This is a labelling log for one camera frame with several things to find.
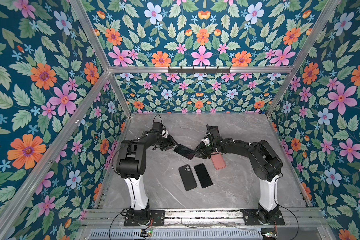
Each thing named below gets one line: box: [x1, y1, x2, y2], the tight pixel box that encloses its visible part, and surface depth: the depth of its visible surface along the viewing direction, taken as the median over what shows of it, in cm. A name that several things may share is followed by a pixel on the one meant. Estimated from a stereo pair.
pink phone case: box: [211, 151, 226, 170], surface depth 96 cm
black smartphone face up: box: [194, 163, 213, 188], surface depth 89 cm
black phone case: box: [178, 164, 198, 191], surface depth 90 cm
